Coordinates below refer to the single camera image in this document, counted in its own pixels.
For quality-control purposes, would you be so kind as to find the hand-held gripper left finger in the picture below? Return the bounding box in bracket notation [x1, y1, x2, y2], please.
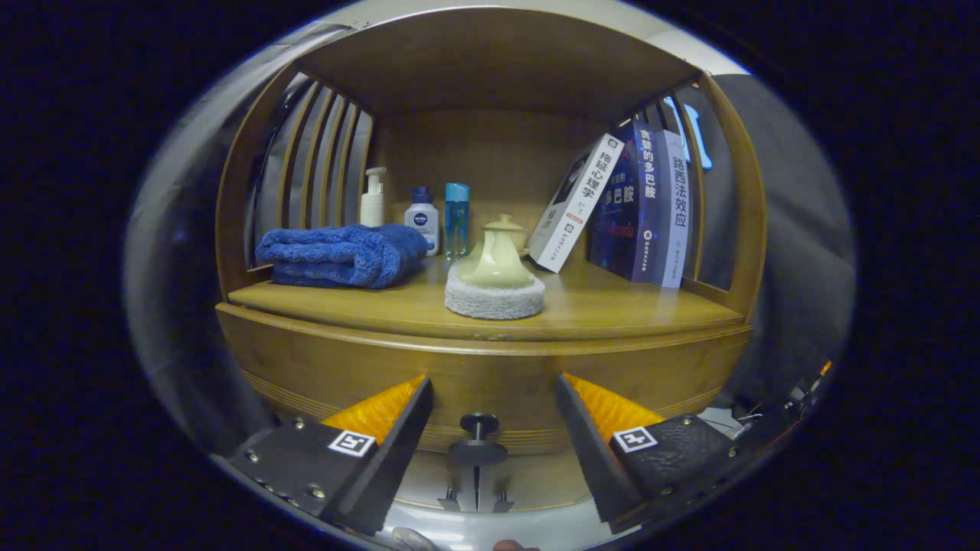
[226, 375, 435, 536]

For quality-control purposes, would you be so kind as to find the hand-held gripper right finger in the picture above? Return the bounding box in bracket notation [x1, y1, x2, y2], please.
[554, 373, 747, 535]

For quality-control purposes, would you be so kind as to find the black drawer knob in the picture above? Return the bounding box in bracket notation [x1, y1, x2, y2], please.
[447, 412, 509, 467]

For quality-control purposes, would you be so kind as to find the wooden drawer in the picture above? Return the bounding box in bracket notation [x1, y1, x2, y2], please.
[216, 304, 753, 456]

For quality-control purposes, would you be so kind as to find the cream handled scrub brush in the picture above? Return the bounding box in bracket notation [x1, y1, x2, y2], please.
[444, 230, 547, 321]

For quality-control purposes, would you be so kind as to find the wooden cabinet door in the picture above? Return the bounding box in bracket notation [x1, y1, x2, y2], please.
[394, 448, 479, 510]
[476, 450, 594, 512]

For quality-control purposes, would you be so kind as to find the wooden countertop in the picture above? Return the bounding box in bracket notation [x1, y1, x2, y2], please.
[227, 256, 745, 343]

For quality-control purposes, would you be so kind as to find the wooden cabinet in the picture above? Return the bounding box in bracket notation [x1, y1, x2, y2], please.
[214, 8, 768, 514]

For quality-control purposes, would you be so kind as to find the black and orange device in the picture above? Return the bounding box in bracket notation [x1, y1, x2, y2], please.
[735, 360, 835, 441]

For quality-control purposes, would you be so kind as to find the blue folded towel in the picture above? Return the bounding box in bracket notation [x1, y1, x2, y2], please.
[255, 223, 431, 290]

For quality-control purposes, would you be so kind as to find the white bottle with blue cap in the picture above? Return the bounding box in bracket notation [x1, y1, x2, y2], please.
[403, 186, 441, 257]

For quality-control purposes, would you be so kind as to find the dark blue book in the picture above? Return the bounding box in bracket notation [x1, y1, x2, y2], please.
[586, 121, 661, 283]

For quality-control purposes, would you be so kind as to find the clear blue bottle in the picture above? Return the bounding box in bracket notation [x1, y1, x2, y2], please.
[445, 182, 471, 261]

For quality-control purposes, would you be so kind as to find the beige lidded teacup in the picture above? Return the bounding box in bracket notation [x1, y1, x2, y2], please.
[484, 214, 531, 255]

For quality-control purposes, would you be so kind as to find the white pump bottle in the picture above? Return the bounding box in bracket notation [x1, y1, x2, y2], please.
[360, 167, 387, 228]

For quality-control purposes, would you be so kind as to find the white book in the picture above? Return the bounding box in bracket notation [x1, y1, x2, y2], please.
[528, 133, 626, 274]

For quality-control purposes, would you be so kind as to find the pale blue book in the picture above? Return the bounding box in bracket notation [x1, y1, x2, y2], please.
[652, 129, 691, 289]

